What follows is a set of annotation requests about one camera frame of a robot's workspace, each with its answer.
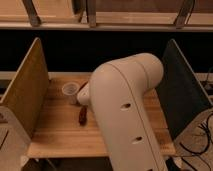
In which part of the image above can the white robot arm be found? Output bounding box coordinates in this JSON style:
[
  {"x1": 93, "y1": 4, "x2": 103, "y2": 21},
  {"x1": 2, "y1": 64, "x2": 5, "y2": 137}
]
[{"x1": 77, "y1": 53, "x2": 168, "y2": 171}]

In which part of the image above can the right dark side panel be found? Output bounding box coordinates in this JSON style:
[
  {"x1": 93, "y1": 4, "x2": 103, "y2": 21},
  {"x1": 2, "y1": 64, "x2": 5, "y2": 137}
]
[{"x1": 156, "y1": 39, "x2": 213, "y2": 140}]

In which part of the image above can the left wooden side panel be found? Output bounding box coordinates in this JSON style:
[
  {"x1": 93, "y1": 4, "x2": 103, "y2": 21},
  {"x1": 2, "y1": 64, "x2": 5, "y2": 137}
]
[{"x1": 0, "y1": 38, "x2": 49, "y2": 143}]

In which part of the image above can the wooden back shelf frame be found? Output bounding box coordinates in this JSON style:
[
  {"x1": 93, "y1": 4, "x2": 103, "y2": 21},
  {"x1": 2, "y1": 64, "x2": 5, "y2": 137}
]
[{"x1": 0, "y1": 0, "x2": 213, "y2": 32}]

